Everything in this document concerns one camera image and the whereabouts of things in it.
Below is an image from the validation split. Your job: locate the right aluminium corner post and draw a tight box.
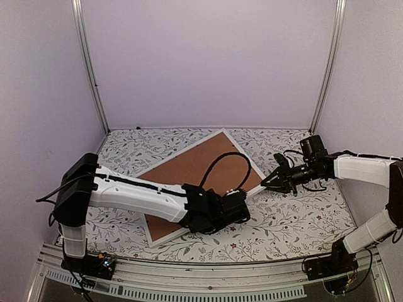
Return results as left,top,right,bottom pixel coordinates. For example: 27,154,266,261
309,0,347,134

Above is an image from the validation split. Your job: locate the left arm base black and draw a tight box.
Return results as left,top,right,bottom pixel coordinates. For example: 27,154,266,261
62,252,116,281

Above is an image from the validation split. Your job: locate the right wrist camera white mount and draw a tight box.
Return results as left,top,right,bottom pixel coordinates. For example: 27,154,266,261
273,153,290,170

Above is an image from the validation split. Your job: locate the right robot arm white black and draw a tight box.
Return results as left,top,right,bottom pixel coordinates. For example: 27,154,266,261
261,135,402,274

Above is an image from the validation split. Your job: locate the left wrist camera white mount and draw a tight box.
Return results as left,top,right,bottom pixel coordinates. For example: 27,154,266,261
225,188,247,198

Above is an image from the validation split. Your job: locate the front aluminium slotted rail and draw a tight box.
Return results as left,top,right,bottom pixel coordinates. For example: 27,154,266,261
27,244,398,301

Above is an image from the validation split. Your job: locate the aluminium corner post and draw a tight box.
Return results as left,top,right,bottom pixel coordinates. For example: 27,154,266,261
309,0,347,134
71,0,111,135

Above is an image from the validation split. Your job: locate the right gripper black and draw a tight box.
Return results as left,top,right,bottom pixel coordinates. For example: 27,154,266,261
261,160,322,194

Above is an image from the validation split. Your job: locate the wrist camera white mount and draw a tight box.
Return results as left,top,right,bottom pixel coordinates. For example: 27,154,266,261
273,153,290,170
225,188,247,198

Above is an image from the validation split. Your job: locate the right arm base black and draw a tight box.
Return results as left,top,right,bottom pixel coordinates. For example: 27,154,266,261
302,249,358,295

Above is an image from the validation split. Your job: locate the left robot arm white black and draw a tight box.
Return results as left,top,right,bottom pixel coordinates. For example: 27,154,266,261
36,153,250,274

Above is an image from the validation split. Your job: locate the left aluminium corner post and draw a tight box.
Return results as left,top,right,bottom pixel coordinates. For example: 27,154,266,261
71,0,111,135

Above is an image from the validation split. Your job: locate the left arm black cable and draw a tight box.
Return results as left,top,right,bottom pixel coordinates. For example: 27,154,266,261
200,152,254,194

